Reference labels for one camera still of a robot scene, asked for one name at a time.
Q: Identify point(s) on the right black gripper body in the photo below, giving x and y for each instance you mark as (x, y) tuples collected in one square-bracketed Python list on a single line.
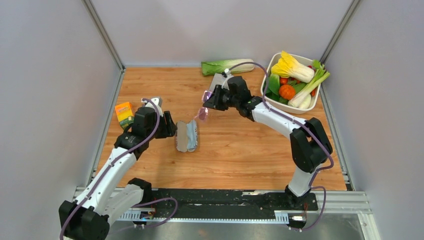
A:
[(222, 99)]

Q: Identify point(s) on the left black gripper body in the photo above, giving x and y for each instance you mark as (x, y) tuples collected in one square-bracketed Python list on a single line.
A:
[(165, 130)]

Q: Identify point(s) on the newspaper print pouch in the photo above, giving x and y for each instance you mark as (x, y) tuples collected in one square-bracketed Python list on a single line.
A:
[(181, 138)]

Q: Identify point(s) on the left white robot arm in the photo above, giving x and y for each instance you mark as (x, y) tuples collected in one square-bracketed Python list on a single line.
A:
[(91, 215)]

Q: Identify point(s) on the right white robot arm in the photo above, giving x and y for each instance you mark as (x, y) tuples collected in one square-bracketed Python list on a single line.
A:
[(310, 145)]

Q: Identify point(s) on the grey razor package box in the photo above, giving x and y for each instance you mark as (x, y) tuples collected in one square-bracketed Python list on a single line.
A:
[(219, 79)]

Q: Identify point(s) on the green leafy vegetable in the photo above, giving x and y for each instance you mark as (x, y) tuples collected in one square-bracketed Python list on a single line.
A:
[(271, 87)]

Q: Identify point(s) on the green white napa cabbage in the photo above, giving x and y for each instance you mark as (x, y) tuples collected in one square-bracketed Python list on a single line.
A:
[(209, 68)]

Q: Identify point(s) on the orange green carton box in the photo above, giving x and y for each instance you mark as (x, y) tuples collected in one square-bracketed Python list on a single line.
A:
[(124, 114)]

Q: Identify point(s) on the small orange pumpkin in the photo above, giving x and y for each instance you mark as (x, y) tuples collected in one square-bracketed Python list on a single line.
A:
[(287, 91)]

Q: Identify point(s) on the white rectangular tray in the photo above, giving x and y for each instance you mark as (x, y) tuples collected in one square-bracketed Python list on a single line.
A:
[(284, 107)]

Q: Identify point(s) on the yellow white bok choy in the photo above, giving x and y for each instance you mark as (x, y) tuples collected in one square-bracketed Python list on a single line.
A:
[(288, 67)]

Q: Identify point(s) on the green white leek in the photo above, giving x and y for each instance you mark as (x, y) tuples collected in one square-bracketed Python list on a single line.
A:
[(303, 98)]

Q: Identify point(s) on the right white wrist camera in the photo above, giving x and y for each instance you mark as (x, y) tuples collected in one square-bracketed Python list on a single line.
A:
[(227, 73)]

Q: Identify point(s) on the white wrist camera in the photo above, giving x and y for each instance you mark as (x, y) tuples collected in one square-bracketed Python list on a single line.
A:
[(155, 102), (227, 73)]

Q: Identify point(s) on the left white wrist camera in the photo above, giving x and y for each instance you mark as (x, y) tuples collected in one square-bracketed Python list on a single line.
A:
[(155, 102)]

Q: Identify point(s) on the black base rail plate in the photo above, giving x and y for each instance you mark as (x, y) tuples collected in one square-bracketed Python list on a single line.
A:
[(226, 204)]

